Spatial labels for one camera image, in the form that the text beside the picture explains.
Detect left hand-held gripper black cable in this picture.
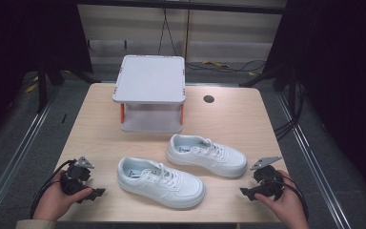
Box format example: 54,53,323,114
30,159,77,219

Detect person's left hand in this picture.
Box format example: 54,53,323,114
32,171,93,222

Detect yellow tape strip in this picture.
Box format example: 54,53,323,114
202,59,231,69
24,75,40,94

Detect white sneaker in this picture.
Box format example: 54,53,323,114
117,156,207,210
166,133,249,178

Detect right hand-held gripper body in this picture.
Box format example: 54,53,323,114
250,156,285,200

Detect person's right hand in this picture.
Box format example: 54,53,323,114
254,169,309,229

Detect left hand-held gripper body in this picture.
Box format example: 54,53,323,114
60,156,95,197

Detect dark curtain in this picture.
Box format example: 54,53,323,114
261,0,366,204
0,0,93,151

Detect bundle of black cables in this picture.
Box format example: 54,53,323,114
274,80,307,141

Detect metal floor rail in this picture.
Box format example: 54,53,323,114
274,90,352,229
0,85,61,222

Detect thin black hanging cable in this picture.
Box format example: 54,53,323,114
157,8,179,57

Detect black cables on floor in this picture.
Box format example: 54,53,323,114
185,59,267,73

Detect black metal stand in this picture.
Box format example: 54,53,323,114
36,61,102,114

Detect white storage box with lid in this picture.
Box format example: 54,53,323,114
112,54,187,134

